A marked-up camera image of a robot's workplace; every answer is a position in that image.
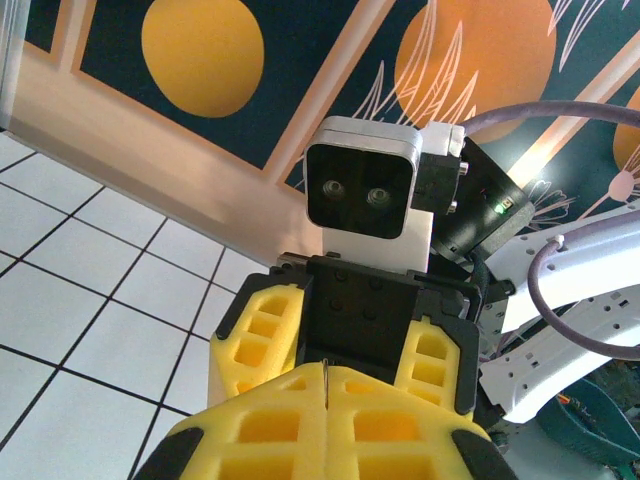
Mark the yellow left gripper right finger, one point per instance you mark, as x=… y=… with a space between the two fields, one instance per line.
x=400 y=440

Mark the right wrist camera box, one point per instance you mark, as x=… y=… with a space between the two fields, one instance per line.
x=360 y=185

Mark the aluminium corner post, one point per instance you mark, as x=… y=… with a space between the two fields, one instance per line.
x=7 y=50

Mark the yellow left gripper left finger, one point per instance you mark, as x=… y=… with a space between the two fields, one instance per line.
x=250 y=440

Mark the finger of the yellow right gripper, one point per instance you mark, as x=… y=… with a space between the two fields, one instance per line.
x=430 y=360
x=260 y=325

